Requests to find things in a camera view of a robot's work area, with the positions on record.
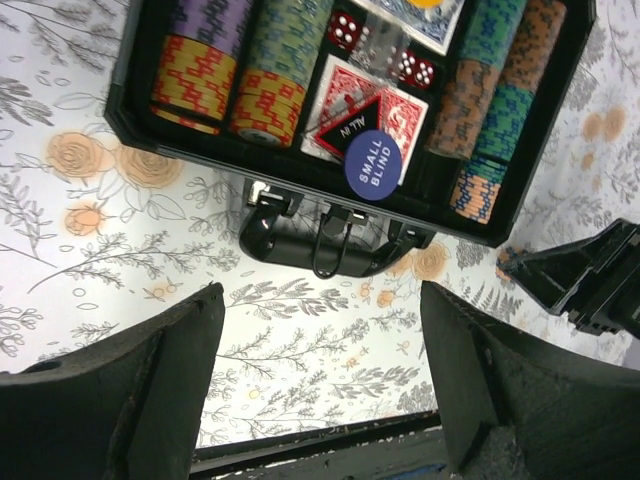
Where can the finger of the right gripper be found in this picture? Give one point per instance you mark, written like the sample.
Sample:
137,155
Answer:
594,281

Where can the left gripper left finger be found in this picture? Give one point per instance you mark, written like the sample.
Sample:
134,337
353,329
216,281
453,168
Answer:
126,407

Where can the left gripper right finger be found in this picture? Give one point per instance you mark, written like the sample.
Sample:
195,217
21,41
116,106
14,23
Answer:
513,406

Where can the blue round blind button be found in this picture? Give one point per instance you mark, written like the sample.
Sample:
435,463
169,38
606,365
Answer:
373,165

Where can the red triangular all-in token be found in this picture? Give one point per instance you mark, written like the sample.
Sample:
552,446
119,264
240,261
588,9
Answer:
333,136

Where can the tan blue chip stack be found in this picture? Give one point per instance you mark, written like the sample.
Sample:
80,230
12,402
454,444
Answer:
505,262

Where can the yellow round blind button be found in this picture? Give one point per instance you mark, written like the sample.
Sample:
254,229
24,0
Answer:
426,4

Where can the black poker set case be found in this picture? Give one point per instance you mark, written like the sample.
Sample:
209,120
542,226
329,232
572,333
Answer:
302,211

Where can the chip column in case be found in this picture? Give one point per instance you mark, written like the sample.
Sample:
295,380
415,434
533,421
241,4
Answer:
280,64
480,61
198,63
524,64

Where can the floral table mat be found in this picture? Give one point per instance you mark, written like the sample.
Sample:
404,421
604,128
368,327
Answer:
96,237

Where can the blue playing card deck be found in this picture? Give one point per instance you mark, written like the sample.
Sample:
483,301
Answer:
432,26

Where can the red playing card deck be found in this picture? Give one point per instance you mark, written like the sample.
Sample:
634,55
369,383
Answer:
342,84

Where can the red dice row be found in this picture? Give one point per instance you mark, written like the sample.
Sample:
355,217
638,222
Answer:
379,48

